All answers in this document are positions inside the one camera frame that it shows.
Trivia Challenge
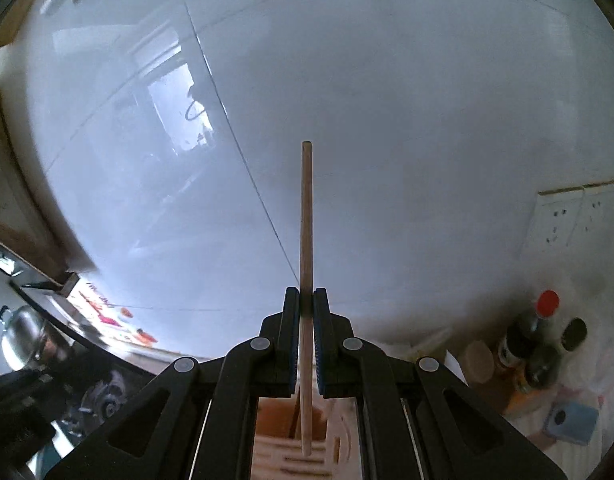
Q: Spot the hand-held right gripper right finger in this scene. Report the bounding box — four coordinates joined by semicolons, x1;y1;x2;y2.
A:
313;287;568;480

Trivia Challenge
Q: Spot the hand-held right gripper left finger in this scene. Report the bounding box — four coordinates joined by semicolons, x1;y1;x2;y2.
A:
45;287;301;480

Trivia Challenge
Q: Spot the wooden chopstick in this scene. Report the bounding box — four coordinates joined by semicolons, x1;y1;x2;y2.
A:
298;140;315;457

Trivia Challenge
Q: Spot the wooden utensil holder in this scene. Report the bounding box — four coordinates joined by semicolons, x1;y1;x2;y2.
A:
251;360;364;480

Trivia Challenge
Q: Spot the beige lid jar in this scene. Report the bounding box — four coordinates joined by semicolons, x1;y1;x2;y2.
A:
461;341;496;386

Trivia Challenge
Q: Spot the red patterned packet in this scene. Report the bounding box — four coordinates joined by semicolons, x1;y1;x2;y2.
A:
69;282;163;348

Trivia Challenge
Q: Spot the gas stove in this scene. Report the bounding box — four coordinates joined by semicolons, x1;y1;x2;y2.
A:
47;345;160;443

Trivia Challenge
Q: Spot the red cap sauce bottle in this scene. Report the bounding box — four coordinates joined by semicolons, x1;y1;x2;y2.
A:
497;290;560;368

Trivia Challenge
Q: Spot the black cap sauce bottle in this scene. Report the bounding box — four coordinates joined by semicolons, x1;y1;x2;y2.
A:
518;317;588;393

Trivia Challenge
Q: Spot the blue square device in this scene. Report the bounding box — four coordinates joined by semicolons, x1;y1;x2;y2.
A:
541;400;600;447

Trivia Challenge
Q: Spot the steel kettle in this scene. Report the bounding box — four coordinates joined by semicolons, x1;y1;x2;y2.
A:
0;304;50;368

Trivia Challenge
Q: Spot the wooden cabinet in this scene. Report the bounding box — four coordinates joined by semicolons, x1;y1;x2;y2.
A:
0;82;70;286

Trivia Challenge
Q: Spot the white wall socket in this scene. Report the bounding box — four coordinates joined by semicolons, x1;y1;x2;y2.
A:
570;179;614;241
523;189;585;251

